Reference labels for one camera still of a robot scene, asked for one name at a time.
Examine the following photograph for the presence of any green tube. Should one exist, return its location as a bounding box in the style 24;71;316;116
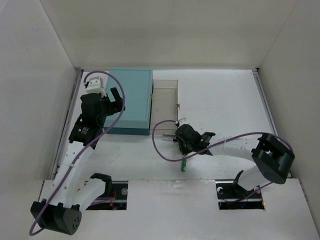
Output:
180;158;187;173

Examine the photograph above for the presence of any black silver pencil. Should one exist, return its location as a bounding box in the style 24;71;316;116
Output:
161;137;177;142

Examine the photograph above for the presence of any clear acrylic drawer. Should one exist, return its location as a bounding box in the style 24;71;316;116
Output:
150;79;178;132

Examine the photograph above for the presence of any silver eyeliner pencil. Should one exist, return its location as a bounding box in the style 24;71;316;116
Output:
162;134;176;139

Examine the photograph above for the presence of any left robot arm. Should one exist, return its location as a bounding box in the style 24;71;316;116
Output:
29;86;126;236

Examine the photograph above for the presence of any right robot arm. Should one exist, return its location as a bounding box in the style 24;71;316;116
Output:
175;124;296;198

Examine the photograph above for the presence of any teal drawer box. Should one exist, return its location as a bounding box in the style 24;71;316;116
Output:
108;68;153;136

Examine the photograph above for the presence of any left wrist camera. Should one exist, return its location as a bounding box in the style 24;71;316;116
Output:
85;76;107;96

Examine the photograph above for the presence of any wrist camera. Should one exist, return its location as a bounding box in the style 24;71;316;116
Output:
174;117;187;127
85;76;107;96

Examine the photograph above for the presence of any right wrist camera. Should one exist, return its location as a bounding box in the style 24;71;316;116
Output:
174;117;187;127

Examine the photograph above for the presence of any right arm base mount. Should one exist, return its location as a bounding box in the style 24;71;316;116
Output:
215;180;265;210

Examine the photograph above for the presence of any aluminium rail right edge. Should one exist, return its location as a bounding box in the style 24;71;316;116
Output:
251;67;292;178

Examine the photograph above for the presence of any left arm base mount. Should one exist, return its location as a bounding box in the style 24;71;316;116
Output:
86;181;129;211

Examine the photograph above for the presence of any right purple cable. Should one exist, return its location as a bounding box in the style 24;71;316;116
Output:
151;119;295;203

